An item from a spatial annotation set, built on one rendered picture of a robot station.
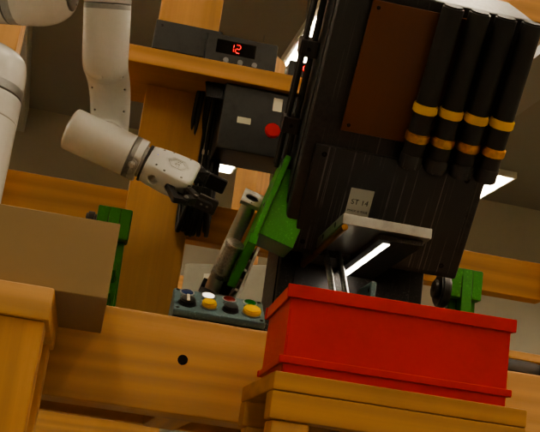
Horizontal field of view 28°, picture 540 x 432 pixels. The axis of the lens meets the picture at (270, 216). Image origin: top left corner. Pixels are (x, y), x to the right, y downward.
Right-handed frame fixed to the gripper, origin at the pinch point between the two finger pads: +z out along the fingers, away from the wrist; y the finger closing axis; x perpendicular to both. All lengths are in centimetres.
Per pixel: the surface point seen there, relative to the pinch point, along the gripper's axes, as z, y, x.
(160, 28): -26.3, 38.3, -11.3
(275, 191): 9.6, -6.3, -9.5
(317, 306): 17, -65, -27
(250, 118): 0.0, 27.7, -5.6
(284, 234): 14.3, -10.0, -4.1
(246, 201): 5.7, -2.6, -3.0
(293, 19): 4, 695, 193
